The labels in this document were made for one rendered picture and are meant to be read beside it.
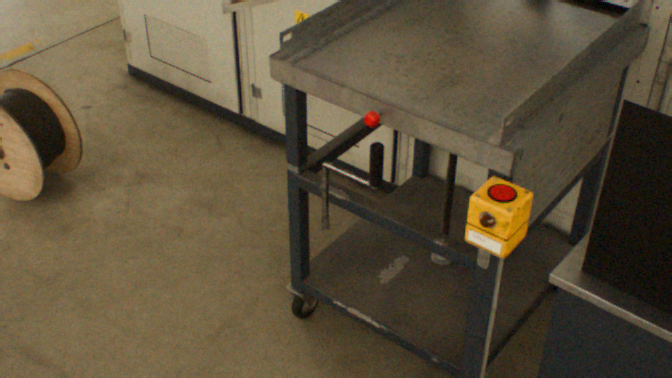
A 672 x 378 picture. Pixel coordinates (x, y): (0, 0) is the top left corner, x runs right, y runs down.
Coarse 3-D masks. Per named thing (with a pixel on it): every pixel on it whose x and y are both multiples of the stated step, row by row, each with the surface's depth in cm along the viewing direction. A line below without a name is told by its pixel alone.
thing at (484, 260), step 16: (480, 256) 147; (480, 272) 149; (496, 272) 147; (480, 288) 151; (496, 288) 152; (480, 304) 153; (496, 304) 155; (480, 320) 155; (480, 336) 158; (480, 352) 160; (464, 368) 165; (480, 368) 162
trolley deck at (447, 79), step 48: (432, 0) 213; (480, 0) 213; (528, 0) 213; (336, 48) 192; (384, 48) 192; (432, 48) 192; (480, 48) 192; (528, 48) 192; (576, 48) 192; (624, 48) 192; (336, 96) 181; (384, 96) 175; (432, 96) 175; (480, 96) 175; (576, 96) 175; (432, 144) 170; (480, 144) 162; (528, 144) 162
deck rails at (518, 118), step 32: (352, 0) 200; (384, 0) 211; (640, 0) 197; (288, 32) 185; (320, 32) 194; (608, 32) 187; (288, 64) 185; (576, 64) 177; (544, 96) 169; (512, 128) 161
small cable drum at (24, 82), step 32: (0, 96) 272; (32, 96) 274; (0, 128) 264; (32, 128) 267; (64, 128) 278; (0, 160) 274; (32, 160) 265; (64, 160) 288; (0, 192) 285; (32, 192) 275
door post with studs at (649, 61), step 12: (648, 0) 198; (660, 0) 196; (648, 12) 200; (660, 12) 197; (648, 24) 201; (660, 24) 199; (660, 36) 200; (648, 48) 204; (660, 48) 202; (648, 60) 205; (648, 72) 207; (636, 84) 210; (648, 84) 208; (636, 96) 212
